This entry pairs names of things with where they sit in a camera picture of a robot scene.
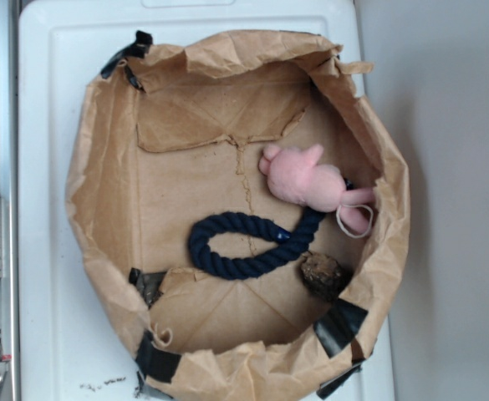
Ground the pink plush bunny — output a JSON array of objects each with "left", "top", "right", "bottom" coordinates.
[{"left": 258, "top": 145, "right": 375, "bottom": 238}]

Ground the brown paper bag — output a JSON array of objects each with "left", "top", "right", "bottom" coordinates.
[{"left": 66, "top": 30, "right": 410, "bottom": 400}]

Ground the brown rough rock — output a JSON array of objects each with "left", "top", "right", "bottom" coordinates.
[{"left": 300, "top": 253, "right": 351, "bottom": 303}]

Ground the dark blue rope loop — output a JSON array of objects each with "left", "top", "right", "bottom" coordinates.
[{"left": 187, "top": 207, "right": 326, "bottom": 282}]

